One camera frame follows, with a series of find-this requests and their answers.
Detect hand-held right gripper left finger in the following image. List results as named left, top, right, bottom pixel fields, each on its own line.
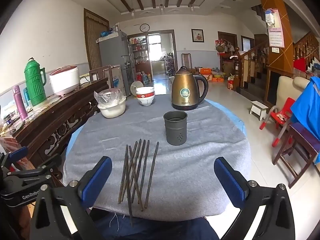
left=29, top=156, right=113, bottom=240

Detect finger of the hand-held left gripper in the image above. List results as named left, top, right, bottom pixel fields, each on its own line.
left=25, top=154, right=62, bottom=180
left=4, top=146, right=28, bottom=167

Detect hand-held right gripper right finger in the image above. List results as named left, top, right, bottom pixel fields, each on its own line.
left=214, top=156, right=298, bottom=240

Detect pile of dark metal chopsticks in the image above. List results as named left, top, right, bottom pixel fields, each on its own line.
left=118, top=139, right=160, bottom=227

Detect grey metal utensil holder cup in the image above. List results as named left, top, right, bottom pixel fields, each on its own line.
left=163, top=110, right=188, bottom=145

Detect grey table cloth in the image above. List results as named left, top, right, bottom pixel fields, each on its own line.
left=62, top=95, right=252, bottom=222

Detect carved dark wooden sideboard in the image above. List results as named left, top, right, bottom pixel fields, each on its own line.
left=0, top=77, right=109, bottom=180

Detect purple water bottle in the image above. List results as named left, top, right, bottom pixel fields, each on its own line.
left=13, top=85, right=28, bottom=121

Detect blue table cover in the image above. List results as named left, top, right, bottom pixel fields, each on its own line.
left=65, top=97, right=248, bottom=155

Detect white bowl with plastic wrap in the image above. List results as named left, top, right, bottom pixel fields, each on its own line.
left=94, top=88, right=127, bottom=119

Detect green thermos flask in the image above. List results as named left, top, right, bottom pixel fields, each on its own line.
left=24, top=57, right=47, bottom=106

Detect white step stool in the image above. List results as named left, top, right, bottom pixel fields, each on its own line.
left=249, top=101, right=269, bottom=121

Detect brown wooden chair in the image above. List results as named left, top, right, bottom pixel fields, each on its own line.
left=272, top=122, right=320, bottom=189

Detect person's dark blue trousers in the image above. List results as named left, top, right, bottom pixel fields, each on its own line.
left=89, top=206, right=222, bottom=240

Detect red child chair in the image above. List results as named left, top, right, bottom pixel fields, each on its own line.
left=259, top=97, right=295, bottom=147

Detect white rice cooker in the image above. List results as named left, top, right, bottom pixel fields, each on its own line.
left=49, top=65, right=81, bottom=96

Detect stack of red-white bowls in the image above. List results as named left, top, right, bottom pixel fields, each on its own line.
left=136, top=86, right=155, bottom=107

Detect round electric heater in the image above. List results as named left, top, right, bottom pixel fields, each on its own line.
left=130, top=81, right=143, bottom=96

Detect white chest freezer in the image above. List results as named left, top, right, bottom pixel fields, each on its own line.
left=110, top=65, right=127, bottom=95

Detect bronze electric kettle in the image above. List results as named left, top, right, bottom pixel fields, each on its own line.
left=171, top=66, right=209, bottom=111

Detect dark wooden chair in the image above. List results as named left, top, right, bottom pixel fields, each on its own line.
left=89, top=65, right=114, bottom=89

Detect blue cloth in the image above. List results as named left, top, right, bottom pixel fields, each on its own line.
left=290, top=76, right=320, bottom=165

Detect cream sofa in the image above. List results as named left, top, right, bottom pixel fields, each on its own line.
left=274, top=75, right=310, bottom=110

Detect wooden stair railing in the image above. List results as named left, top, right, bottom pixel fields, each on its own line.
left=234, top=32, right=320, bottom=95

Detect grey refrigerator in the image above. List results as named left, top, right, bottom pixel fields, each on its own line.
left=96, top=31, right=135, bottom=97

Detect tall-backed wooden chair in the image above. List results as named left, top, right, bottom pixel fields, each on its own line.
left=181, top=53, right=192, bottom=69

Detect brown window curtain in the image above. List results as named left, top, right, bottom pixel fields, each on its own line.
left=84, top=8, right=110, bottom=71

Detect framed flower picture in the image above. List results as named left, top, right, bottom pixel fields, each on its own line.
left=191, top=29, right=204, bottom=43

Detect pink wall calendar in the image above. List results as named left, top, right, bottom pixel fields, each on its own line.
left=265, top=9, right=286, bottom=48

